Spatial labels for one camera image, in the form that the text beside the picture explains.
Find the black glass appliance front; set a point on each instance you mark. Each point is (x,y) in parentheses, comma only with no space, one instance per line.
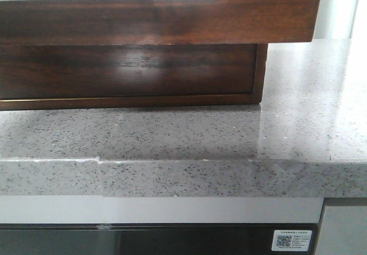
(154,238)

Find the dark wooden drawer cabinet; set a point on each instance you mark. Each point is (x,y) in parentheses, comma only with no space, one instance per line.
(252,97)

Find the wooden drawer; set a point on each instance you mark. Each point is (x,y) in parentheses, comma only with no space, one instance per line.
(39,72)
(157,22)

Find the white curtain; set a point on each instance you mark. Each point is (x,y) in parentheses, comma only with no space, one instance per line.
(341,19)

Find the grey cabinet panel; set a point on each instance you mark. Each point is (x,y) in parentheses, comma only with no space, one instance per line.
(342,227)

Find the white QR code sticker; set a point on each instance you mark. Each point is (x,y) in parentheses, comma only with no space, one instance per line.
(291,240)

